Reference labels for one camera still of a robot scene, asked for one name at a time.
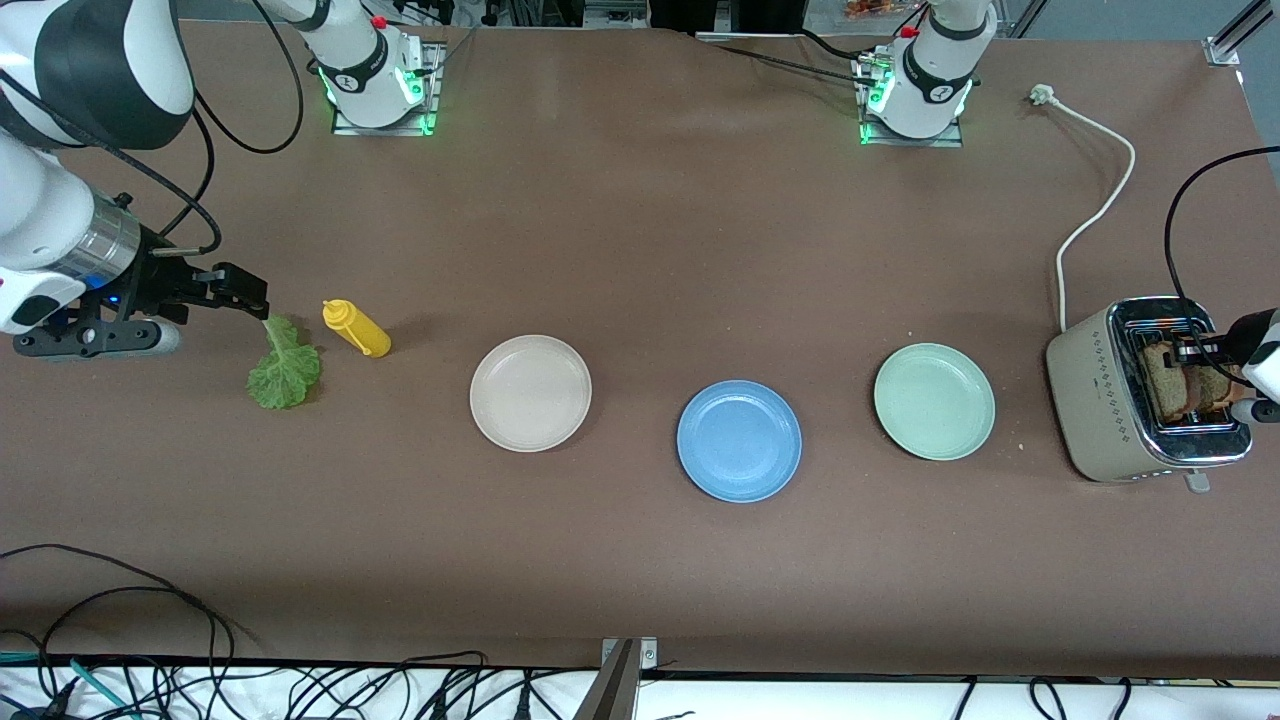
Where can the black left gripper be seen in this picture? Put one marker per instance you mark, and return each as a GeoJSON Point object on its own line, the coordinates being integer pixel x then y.
{"type": "Point", "coordinates": [1228, 341]}

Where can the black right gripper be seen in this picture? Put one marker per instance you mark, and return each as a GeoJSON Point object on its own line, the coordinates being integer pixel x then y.
{"type": "Point", "coordinates": [160, 279]}

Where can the brown bread slice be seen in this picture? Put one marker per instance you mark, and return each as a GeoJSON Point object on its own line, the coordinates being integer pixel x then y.
{"type": "Point", "coordinates": [1162, 385]}
{"type": "Point", "coordinates": [1215, 390]}

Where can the green lettuce leaf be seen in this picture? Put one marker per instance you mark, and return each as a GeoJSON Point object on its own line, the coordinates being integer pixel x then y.
{"type": "Point", "coordinates": [285, 375]}

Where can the yellow squeeze bottle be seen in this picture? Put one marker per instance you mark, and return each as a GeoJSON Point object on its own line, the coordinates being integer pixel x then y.
{"type": "Point", "coordinates": [362, 335]}

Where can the light green round plate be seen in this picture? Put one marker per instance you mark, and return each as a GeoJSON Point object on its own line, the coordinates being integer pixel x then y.
{"type": "Point", "coordinates": [934, 401]}

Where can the beige round plate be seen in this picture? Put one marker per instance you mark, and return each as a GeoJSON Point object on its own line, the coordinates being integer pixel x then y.
{"type": "Point", "coordinates": [530, 393]}

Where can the blue round plate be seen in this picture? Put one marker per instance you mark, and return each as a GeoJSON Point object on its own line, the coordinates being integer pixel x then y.
{"type": "Point", "coordinates": [739, 441]}

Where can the beige chrome toaster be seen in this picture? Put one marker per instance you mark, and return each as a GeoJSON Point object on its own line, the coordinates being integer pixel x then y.
{"type": "Point", "coordinates": [1095, 400]}

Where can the orange background object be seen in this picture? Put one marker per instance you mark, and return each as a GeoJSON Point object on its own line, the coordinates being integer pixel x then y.
{"type": "Point", "coordinates": [880, 8]}

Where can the aluminium frame profile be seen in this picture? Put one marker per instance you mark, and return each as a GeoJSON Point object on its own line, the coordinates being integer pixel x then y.
{"type": "Point", "coordinates": [1225, 48]}

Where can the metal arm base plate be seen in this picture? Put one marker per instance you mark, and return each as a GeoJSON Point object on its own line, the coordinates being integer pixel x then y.
{"type": "Point", "coordinates": [910, 142]}
{"type": "Point", "coordinates": [432, 60]}

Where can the aluminium table bracket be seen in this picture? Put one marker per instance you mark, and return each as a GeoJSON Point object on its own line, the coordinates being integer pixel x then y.
{"type": "Point", "coordinates": [615, 690]}

